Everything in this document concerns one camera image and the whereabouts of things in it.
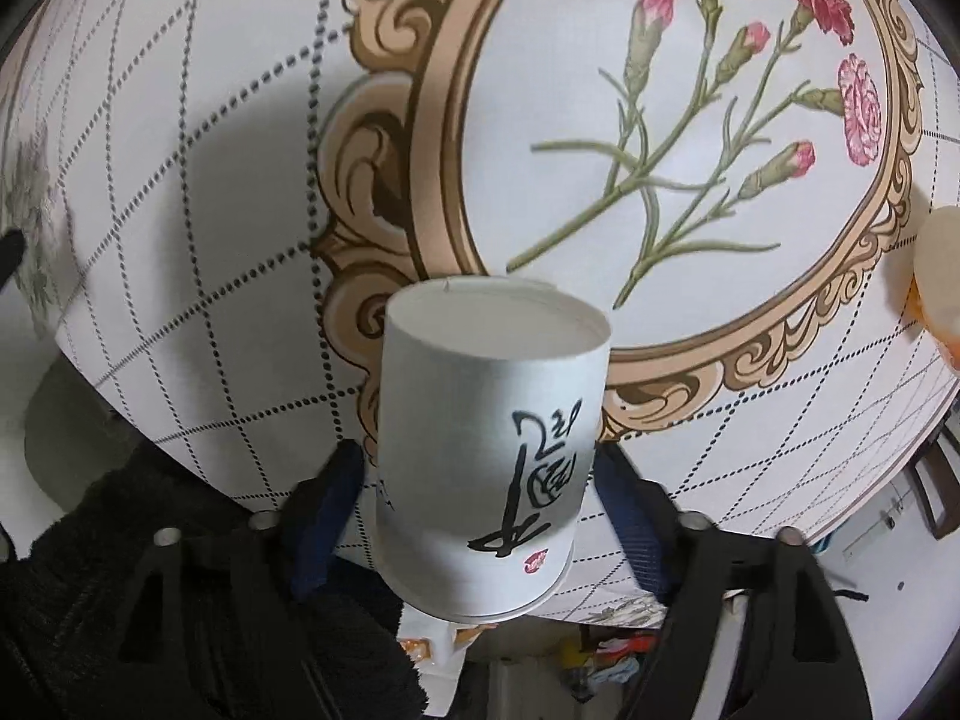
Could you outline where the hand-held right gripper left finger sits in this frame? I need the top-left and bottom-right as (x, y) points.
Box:
(116, 439), (366, 720)

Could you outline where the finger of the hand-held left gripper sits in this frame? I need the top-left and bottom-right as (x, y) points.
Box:
(0, 231), (28, 293)

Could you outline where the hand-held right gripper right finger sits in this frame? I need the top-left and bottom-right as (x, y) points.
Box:
(595, 442), (875, 720)

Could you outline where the white paper cup black brushwork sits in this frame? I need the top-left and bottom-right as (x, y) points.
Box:
(373, 276), (612, 625)

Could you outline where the white paper cup orange print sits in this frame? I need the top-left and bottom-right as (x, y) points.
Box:
(904, 204), (960, 372)

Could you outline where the colourful clutter pile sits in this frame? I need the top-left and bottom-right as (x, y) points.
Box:
(576, 631), (662, 692)

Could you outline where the white box orange print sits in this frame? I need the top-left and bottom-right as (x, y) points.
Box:
(396, 604), (490, 720)

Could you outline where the grey round stool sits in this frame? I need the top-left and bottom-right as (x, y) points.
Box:
(22, 356), (155, 515)

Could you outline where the floral printed tablecloth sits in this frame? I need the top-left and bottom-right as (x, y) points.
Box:
(0, 0), (960, 625)

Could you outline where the black fleece garment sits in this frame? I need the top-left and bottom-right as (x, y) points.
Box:
(0, 441), (430, 720)

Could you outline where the dark wooden chair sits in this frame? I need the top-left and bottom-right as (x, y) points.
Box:
(904, 441), (960, 541)

